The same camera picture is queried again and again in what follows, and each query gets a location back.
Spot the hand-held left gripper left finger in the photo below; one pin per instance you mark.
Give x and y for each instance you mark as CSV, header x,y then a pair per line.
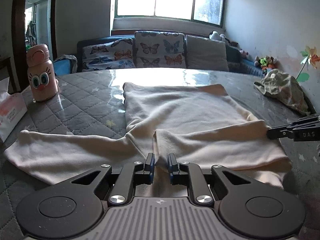
x,y
150,165

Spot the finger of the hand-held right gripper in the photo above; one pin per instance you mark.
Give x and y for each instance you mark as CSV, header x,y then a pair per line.
x,y
277,133
306,121

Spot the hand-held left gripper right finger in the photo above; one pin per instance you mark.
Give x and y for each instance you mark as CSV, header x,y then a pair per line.
x,y
171,166

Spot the cream long-sleeve shirt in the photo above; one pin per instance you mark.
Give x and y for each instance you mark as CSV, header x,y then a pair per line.
x,y
187,110

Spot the green patterned garment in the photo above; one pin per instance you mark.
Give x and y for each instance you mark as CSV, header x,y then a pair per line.
x,y
282,90

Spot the colourful paper pinwheel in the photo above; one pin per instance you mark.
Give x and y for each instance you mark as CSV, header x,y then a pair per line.
x,y
311,56

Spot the pile of small plush toys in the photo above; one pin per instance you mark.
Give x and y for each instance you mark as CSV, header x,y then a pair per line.
x,y
266,61

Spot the pink plush toy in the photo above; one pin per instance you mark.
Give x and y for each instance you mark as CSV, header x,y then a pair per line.
x,y
243,53

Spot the plain grey cushion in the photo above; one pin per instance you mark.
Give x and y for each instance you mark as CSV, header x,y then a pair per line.
x,y
207,52

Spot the white plush toy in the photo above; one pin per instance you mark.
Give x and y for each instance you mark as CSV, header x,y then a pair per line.
x,y
216,35

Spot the square butterfly print cushion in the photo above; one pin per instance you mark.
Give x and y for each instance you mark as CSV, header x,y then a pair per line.
x,y
160,50

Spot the wide butterfly print cushion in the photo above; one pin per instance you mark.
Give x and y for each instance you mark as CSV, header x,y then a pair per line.
x,y
107,57

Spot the blue chair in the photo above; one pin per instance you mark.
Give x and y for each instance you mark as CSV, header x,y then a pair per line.
x,y
62,68

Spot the dark blue sofa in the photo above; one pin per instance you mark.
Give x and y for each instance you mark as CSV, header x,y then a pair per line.
x,y
100,41

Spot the grey cloth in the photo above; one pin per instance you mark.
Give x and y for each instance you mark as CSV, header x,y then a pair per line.
x,y
67,58

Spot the pink cartoon water bottle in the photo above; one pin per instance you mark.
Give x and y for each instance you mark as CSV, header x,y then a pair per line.
x,y
41,80

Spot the white tissue box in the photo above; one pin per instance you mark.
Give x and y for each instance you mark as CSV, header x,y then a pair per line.
x,y
12,115

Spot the dark wooden door frame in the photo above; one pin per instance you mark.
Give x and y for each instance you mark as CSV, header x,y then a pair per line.
x,y
20,30

